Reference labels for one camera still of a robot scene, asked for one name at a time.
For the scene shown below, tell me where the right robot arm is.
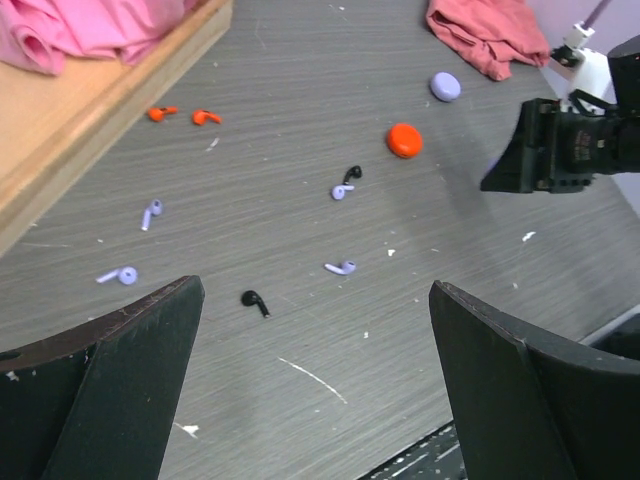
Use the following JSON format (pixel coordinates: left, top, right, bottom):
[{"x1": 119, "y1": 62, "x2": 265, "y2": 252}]
[{"x1": 480, "y1": 37, "x2": 639, "y2": 194}]

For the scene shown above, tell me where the wooden clothes rack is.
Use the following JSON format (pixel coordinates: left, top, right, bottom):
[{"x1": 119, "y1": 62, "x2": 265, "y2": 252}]
[{"x1": 1, "y1": 1, "x2": 234, "y2": 251}]

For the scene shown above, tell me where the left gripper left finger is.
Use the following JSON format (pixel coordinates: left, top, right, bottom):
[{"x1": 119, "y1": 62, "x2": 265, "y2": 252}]
[{"x1": 1, "y1": 276, "x2": 205, "y2": 479}]

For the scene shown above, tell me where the pink t-shirt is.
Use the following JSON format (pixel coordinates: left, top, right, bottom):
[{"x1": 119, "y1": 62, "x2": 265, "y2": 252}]
[{"x1": 1, "y1": 0, "x2": 198, "y2": 76}]

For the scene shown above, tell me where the lilac earbud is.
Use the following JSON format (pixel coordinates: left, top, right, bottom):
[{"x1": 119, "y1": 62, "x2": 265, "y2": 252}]
[
  {"x1": 141, "y1": 199, "x2": 163, "y2": 231},
  {"x1": 95, "y1": 266, "x2": 138, "y2": 286},
  {"x1": 331, "y1": 184, "x2": 355, "y2": 201},
  {"x1": 324, "y1": 261, "x2": 356, "y2": 276}
]

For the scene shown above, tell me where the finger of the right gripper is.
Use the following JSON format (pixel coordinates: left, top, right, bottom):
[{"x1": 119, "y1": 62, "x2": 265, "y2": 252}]
[{"x1": 480, "y1": 99, "x2": 544, "y2": 193}]

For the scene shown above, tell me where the salmon folded cloth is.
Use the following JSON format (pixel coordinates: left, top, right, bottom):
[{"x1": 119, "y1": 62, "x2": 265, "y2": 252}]
[{"x1": 426, "y1": 0, "x2": 551, "y2": 82}]

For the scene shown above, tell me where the orange earbud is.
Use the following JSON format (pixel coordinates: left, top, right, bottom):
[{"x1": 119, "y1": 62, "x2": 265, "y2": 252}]
[
  {"x1": 147, "y1": 106, "x2": 179, "y2": 123},
  {"x1": 192, "y1": 109, "x2": 222, "y2": 126}
]

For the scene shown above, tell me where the black earbud bottom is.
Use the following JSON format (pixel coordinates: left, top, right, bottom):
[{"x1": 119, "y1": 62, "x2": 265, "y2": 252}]
[{"x1": 241, "y1": 290, "x2": 270, "y2": 318}]

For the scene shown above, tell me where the orange earbud case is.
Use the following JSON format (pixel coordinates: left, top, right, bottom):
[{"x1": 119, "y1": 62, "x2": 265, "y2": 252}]
[{"x1": 386, "y1": 123, "x2": 423, "y2": 159}]

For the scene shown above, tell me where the orange earbud left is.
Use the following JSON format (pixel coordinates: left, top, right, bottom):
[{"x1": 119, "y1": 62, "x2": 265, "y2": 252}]
[{"x1": 147, "y1": 106, "x2": 179, "y2": 123}]

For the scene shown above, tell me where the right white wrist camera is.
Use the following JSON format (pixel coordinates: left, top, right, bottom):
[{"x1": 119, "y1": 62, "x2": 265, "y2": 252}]
[{"x1": 548, "y1": 23, "x2": 612, "y2": 113}]

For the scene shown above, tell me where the black earbud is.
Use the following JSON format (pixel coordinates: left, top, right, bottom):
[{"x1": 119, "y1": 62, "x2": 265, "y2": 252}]
[
  {"x1": 241, "y1": 290, "x2": 270, "y2": 318},
  {"x1": 342, "y1": 165, "x2": 363, "y2": 185}
]

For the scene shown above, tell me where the black earbud top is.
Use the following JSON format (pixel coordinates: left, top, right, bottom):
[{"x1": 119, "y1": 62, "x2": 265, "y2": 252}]
[{"x1": 342, "y1": 165, "x2": 363, "y2": 185}]

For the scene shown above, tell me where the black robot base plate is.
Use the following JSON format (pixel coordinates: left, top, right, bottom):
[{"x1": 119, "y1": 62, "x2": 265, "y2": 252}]
[{"x1": 359, "y1": 422, "x2": 468, "y2": 480}]

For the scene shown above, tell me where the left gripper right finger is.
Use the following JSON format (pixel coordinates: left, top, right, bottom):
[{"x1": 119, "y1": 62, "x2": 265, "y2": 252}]
[{"x1": 429, "y1": 281, "x2": 639, "y2": 479}]

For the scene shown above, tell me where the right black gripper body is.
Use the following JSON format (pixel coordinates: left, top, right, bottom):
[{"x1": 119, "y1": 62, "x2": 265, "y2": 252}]
[{"x1": 519, "y1": 99, "x2": 625, "y2": 193}]

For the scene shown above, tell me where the orange earbud right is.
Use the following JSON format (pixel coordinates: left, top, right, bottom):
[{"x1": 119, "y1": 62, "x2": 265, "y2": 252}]
[{"x1": 192, "y1": 109, "x2": 222, "y2": 126}]

